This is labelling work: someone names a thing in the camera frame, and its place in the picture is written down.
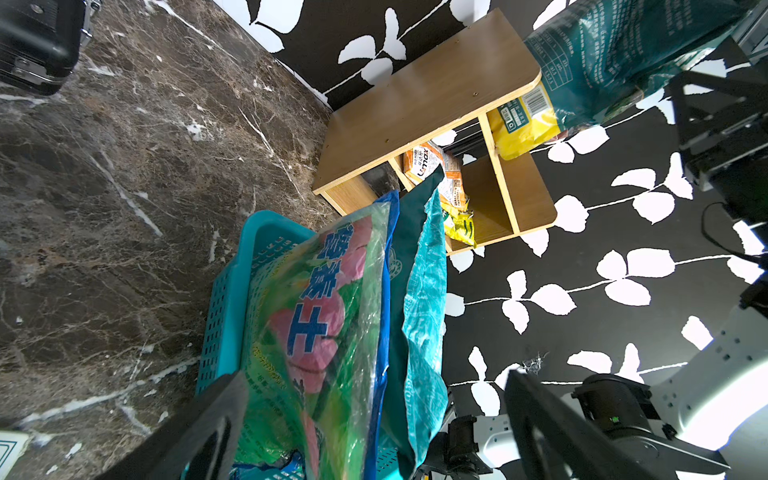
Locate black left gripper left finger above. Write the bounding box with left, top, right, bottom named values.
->
left=101, top=372, right=248, bottom=479

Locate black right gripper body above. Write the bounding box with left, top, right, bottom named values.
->
left=669, top=65, right=767, bottom=210

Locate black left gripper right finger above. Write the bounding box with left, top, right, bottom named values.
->
left=505, top=371, right=654, bottom=479

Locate dark green fertilizer bag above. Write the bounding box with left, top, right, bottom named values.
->
left=488, top=0, right=757, bottom=160

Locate teal orange fertilizer bag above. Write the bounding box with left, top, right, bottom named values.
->
left=379, top=168, right=449, bottom=479

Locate green pink soil bag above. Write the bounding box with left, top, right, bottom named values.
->
left=235, top=192, right=400, bottom=479

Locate orange white fertilizer packet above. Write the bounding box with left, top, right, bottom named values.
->
left=403, top=142, right=469, bottom=212

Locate yellow green fertilizer packet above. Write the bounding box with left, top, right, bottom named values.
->
left=441, top=202, right=477, bottom=247

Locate wooden two-tier shelf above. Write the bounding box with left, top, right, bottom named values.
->
left=313, top=9, right=557, bottom=246

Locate teal plastic basket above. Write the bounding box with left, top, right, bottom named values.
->
left=196, top=210, right=403, bottom=479

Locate small white card box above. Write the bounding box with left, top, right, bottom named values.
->
left=0, top=430, right=32, bottom=480

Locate black ribbed aluminium case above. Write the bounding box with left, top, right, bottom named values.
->
left=1, top=0, right=103, bottom=96

